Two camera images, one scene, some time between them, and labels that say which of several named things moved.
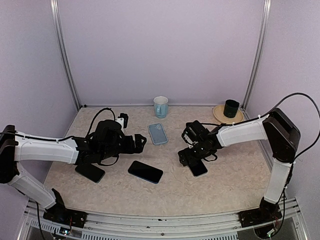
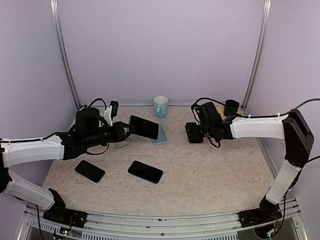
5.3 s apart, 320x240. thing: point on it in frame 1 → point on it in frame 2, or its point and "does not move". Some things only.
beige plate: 218,112 does not move
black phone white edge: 198,168 → 144,127
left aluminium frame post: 54,14 does not move
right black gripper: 189,157 → 190,124
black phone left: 91,172 does not move
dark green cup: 230,108 does not move
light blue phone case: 158,134 does not move
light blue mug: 161,106 does not move
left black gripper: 139,147 → 119,133
